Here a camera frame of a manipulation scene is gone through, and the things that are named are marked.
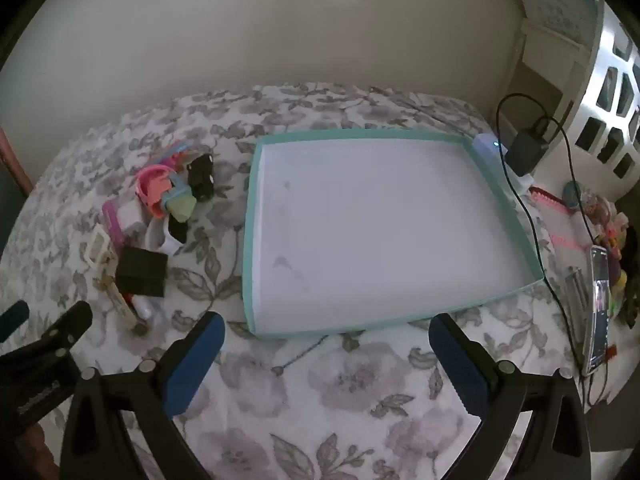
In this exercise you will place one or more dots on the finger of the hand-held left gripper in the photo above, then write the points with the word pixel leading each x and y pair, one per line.
pixel 70 325
pixel 12 319

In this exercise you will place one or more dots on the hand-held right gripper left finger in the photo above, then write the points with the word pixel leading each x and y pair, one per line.
pixel 195 360

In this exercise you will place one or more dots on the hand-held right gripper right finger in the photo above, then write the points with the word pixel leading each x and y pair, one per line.
pixel 460 360

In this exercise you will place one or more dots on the red and white tube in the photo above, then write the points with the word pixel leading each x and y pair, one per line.
pixel 141 309

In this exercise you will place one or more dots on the small black box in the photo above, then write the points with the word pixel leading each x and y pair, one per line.
pixel 141 271

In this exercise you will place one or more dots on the magenta packet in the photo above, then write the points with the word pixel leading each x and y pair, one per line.
pixel 113 225

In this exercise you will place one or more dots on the orange plastic clip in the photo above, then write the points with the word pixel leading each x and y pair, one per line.
pixel 159 208

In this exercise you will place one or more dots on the pale green block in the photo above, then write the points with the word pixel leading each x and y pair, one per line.
pixel 181 208

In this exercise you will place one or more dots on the white tray with teal rim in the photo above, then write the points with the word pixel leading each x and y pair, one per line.
pixel 370 230

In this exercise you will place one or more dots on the pink round clip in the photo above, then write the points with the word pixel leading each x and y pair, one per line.
pixel 151 185

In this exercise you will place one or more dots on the black polka dot hair clip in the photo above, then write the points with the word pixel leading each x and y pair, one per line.
pixel 200 177

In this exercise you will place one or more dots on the grey floral blanket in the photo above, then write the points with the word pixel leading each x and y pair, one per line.
pixel 320 395

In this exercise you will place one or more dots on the smartphone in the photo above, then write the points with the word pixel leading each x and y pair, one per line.
pixel 598 305

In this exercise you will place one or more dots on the pink and white crochet mat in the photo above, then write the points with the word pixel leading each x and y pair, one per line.
pixel 560 222

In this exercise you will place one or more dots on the colourful cube toy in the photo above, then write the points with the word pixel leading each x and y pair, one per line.
pixel 612 235

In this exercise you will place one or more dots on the colourful cylinder toy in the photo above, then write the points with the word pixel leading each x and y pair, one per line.
pixel 572 195

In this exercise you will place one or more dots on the white power strip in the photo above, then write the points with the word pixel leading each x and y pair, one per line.
pixel 487 144

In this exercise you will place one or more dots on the black charger adapter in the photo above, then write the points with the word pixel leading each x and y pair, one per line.
pixel 527 152

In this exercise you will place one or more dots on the white lattice board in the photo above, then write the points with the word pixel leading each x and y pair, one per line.
pixel 607 90

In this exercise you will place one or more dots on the brown wooden frame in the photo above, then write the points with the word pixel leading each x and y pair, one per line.
pixel 15 160

